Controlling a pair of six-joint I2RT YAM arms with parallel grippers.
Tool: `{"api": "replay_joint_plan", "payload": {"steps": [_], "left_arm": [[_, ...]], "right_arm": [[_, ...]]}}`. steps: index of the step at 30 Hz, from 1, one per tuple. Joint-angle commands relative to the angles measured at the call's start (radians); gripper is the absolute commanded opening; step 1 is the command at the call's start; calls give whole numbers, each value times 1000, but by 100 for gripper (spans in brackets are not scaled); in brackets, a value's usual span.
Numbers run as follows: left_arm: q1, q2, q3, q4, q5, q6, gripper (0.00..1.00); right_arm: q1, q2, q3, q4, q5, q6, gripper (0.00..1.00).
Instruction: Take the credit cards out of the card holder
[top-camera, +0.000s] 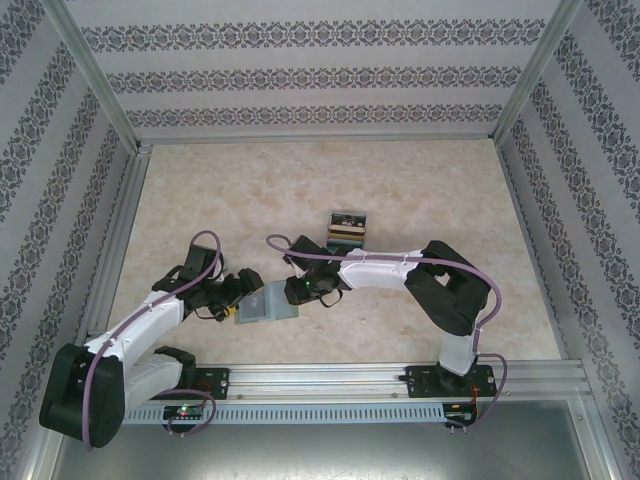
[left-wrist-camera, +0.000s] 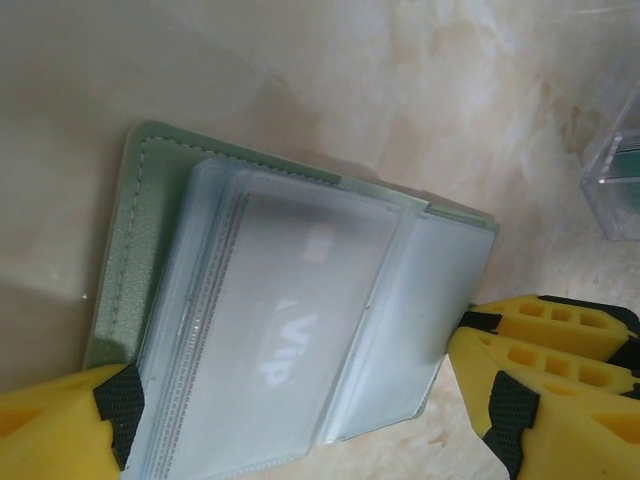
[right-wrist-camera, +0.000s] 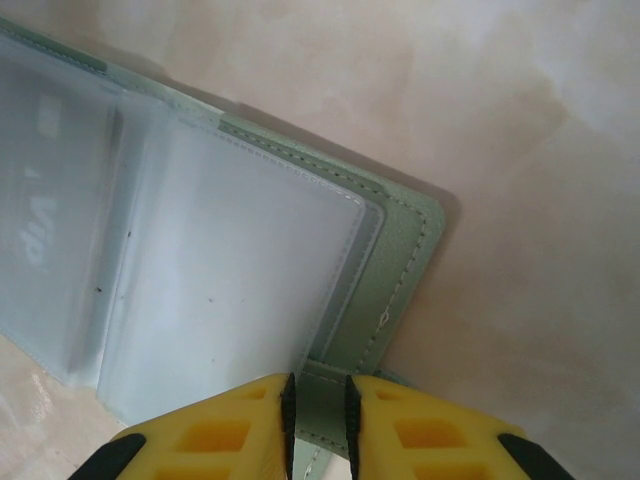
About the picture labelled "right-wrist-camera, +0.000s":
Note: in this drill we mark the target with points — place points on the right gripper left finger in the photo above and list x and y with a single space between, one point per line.
210 440

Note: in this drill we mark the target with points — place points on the green leather card holder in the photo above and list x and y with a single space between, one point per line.
400 240

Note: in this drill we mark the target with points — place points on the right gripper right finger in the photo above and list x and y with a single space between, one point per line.
435 440

